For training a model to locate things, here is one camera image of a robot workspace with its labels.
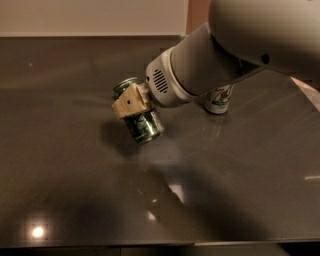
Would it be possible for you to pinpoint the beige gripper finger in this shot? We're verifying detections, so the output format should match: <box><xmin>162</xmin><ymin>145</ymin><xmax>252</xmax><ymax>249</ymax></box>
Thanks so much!
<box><xmin>112</xmin><ymin>83</ymin><xmax>153</xmax><ymax>119</ymax></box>

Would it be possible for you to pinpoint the green soda can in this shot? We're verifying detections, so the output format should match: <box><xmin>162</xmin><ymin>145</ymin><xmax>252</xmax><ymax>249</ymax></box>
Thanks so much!
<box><xmin>113</xmin><ymin>77</ymin><xmax>164</xmax><ymax>143</ymax></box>

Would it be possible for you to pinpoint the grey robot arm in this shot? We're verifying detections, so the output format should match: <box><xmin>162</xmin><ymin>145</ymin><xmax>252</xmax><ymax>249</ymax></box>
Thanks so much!
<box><xmin>113</xmin><ymin>0</ymin><xmax>320</xmax><ymax>119</ymax></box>

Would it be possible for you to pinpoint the white 7up soda can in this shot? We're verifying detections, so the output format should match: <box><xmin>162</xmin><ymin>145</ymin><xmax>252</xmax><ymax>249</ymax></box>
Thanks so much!
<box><xmin>205</xmin><ymin>85</ymin><xmax>233</xmax><ymax>115</ymax></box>

